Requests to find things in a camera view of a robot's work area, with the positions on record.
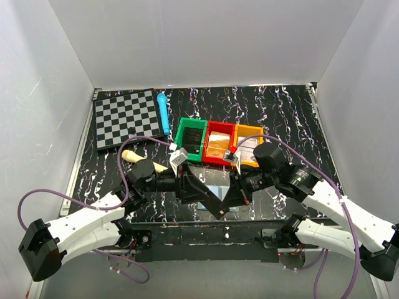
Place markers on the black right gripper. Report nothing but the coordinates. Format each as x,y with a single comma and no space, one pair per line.
234,197

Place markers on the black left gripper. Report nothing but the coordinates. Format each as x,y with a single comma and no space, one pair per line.
190,195

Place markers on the green card holder wallet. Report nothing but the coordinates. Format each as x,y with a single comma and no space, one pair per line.
219,191

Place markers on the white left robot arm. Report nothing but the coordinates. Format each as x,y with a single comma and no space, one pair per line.
46,246

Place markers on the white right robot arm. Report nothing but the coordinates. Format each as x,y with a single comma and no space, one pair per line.
369,240

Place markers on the grey printed card stack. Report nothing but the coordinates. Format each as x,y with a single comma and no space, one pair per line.
246,149

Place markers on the orange white card stack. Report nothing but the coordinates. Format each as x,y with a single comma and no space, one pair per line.
219,137
216,150

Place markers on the black cards stack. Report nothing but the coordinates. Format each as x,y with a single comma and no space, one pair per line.
191,140

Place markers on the orange plastic bin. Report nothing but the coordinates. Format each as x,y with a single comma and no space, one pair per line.
243,131

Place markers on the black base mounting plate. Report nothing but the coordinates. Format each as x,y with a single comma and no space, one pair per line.
217,240

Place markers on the red plastic bin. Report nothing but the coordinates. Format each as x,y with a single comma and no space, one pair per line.
222,127

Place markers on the green plastic bin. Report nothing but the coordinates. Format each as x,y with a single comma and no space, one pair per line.
193,123

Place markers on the wooden stick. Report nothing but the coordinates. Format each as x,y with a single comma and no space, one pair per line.
131,156

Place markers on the blue toy microphone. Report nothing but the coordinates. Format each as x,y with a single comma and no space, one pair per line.
162,101

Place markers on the grey black chessboard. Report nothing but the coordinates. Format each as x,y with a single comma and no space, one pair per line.
116,111

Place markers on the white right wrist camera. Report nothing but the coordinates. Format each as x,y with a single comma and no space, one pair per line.
233,158

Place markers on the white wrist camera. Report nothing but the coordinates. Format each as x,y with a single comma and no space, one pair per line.
233,158
177,157

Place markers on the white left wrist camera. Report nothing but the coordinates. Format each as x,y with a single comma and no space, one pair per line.
177,157

